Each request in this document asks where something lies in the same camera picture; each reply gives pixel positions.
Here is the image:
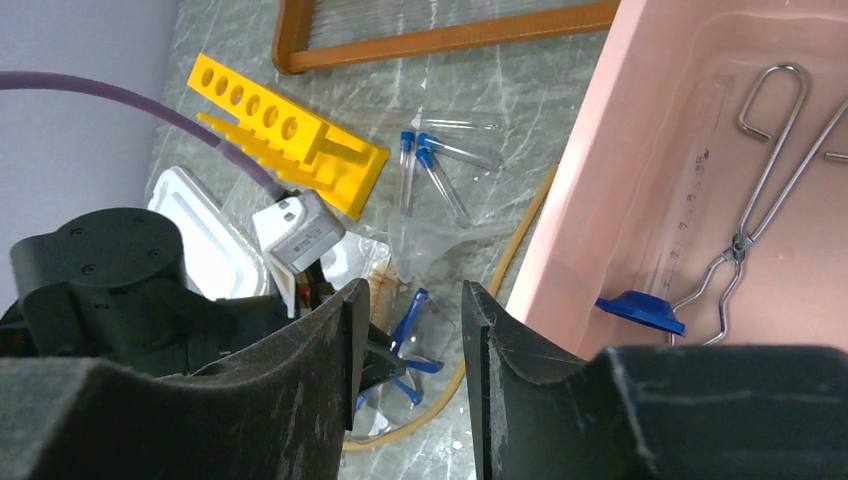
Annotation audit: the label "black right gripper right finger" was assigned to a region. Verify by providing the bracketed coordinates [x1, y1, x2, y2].
[461, 282, 847, 479]

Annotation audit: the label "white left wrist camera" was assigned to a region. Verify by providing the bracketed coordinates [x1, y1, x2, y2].
[252, 189, 346, 319]

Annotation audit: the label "yellow test tube rack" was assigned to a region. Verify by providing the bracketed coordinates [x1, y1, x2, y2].
[187, 54, 390, 221]

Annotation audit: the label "blue safety glasses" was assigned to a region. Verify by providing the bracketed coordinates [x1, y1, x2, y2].
[351, 288, 458, 439]

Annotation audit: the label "clear plastic funnel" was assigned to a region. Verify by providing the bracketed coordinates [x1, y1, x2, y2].
[387, 212, 518, 283]

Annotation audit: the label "graduated cylinder blue base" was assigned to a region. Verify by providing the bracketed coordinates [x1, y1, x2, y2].
[594, 79, 737, 338]

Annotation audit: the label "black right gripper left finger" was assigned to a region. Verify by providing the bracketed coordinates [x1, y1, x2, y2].
[1, 280, 370, 479]

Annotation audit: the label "wooden shelf rack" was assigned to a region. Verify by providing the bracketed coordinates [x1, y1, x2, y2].
[270, 1, 619, 75]

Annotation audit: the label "metal crucible tongs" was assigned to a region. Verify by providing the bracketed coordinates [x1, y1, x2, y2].
[669, 62, 848, 347]

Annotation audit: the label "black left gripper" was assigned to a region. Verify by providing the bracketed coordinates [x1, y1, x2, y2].
[0, 207, 409, 399]

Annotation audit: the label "white plastic lid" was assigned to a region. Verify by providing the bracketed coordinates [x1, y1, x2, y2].
[147, 166, 271, 300]

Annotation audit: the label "tan rubber tubing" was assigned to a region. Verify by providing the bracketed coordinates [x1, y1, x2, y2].
[343, 162, 561, 453]

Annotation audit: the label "test tube brush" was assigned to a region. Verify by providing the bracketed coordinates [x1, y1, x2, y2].
[367, 261, 398, 331]

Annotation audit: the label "pink plastic bin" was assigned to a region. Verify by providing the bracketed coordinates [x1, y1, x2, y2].
[507, 1, 847, 358]

